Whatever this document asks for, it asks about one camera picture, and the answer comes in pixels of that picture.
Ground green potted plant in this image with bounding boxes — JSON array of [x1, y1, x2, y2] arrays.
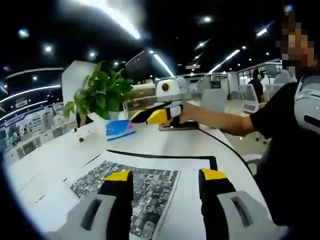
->
[[62, 60, 135, 121]]

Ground blue tissue packet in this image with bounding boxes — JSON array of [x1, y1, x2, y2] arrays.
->
[[104, 119, 138, 142]]

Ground black cable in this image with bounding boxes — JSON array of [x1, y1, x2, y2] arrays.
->
[[196, 128, 254, 175]]

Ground white background desks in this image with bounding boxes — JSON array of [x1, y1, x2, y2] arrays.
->
[[2, 117, 77, 161]]

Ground brown flat object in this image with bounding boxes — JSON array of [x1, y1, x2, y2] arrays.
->
[[158, 120, 200, 132]]

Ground person's black shirt torso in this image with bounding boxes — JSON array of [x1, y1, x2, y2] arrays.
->
[[249, 81, 320, 228]]

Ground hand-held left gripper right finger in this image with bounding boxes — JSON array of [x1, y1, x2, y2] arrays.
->
[[198, 167, 289, 240]]

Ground white worn device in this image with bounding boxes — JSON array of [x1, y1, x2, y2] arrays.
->
[[292, 74, 320, 135]]

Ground brown cabinet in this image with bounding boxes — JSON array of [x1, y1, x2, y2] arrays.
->
[[126, 83, 159, 120]]

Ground dark hanging sign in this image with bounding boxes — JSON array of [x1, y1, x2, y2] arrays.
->
[[124, 50, 149, 77]]

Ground person's right hand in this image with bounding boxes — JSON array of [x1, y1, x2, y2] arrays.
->
[[179, 102, 203, 124]]

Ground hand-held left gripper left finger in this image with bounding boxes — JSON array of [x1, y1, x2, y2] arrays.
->
[[45, 169, 135, 240]]

